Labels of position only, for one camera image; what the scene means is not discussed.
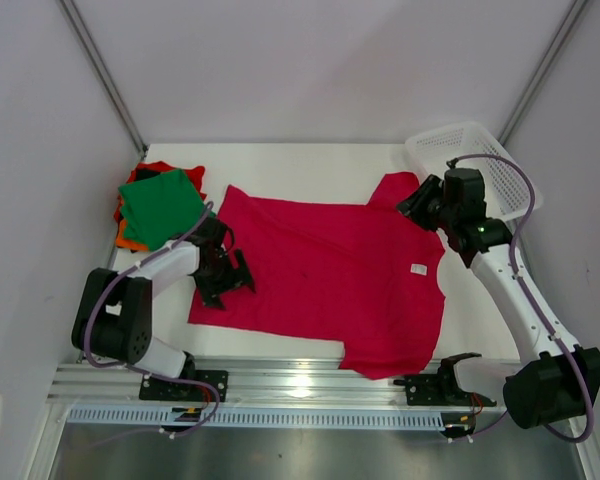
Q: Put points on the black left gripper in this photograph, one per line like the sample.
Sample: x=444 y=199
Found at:
x=237 y=278

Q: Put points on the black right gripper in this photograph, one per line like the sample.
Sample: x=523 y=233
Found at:
x=421 y=201

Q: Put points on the crimson t shirt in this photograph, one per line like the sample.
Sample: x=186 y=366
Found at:
x=362 y=275

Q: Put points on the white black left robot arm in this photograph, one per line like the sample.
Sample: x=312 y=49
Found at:
x=114 y=322

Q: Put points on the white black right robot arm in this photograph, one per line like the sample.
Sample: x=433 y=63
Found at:
x=558 y=382

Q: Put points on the white plastic basket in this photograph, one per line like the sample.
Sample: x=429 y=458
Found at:
x=506 y=193

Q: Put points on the green folded t shirt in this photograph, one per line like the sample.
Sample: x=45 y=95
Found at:
x=159 y=208

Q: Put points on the red folded t shirt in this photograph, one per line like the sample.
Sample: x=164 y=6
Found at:
x=144 y=171

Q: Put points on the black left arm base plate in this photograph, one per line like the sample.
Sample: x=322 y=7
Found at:
x=153 y=389

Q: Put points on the aluminium front rail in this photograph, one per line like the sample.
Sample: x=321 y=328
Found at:
x=252 y=382

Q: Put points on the white slotted cable duct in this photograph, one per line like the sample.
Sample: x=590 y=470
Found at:
x=392 y=419

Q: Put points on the left aluminium corner post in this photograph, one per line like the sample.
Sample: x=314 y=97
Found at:
x=86 y=41

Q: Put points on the aluminium corner post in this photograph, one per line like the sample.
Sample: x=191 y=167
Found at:
x=86 y=41
x=551 y=54

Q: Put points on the right aluminium corner post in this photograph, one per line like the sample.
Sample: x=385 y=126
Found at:
x=551 y=54

